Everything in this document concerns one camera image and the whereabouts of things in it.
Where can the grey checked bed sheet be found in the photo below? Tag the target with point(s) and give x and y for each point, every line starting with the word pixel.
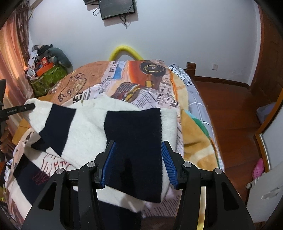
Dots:
pixel 196 105

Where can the white sliding wardrobe door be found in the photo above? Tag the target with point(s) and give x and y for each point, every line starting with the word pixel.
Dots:
pixel 269 137

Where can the wooden bed post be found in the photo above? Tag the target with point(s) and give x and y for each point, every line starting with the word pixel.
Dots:
pixel 190 69

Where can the green patterned storage basket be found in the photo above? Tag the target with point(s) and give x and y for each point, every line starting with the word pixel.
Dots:
pixel 42 84

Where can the wooden lap desk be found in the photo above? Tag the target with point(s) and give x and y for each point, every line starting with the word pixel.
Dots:
pixel 22 128

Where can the pink rubber clog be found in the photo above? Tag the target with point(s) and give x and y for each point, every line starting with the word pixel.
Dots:
pixel 258 170

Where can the striped red orange curtain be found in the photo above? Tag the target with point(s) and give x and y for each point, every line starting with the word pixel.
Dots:
pixel 15 55

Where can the yellow patterned blanket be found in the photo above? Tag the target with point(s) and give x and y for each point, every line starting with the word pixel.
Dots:
pixel 199 148

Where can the orange box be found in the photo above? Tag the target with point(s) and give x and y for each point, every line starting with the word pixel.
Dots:
pixel 44 69

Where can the newspaper print bed blanket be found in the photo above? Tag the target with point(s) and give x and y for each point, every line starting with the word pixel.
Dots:
pixel 145 84

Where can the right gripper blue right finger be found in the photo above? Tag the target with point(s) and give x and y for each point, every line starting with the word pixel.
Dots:
pixel 224 208

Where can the wall mounted black television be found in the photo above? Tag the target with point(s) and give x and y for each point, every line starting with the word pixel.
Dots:
pixel 91 2

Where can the small black wall monitor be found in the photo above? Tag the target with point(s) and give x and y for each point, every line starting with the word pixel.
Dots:
pixel 113 8

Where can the grey plush toy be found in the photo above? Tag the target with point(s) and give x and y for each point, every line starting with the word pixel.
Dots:
pixel 58 57

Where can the white wall socket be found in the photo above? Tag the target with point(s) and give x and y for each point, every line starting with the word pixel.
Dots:
pixel 214 67

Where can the black white striped sweater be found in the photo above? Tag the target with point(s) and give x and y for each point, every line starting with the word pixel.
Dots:
pixel 70 137

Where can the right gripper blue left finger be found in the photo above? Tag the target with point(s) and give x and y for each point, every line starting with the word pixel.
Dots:
pixel 52 208

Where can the brown wooden door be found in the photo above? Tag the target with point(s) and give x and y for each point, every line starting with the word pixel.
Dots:
pixel 267 83

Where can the yellow foam bed rail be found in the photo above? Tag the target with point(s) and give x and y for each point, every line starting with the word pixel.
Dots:
pixel 124 50

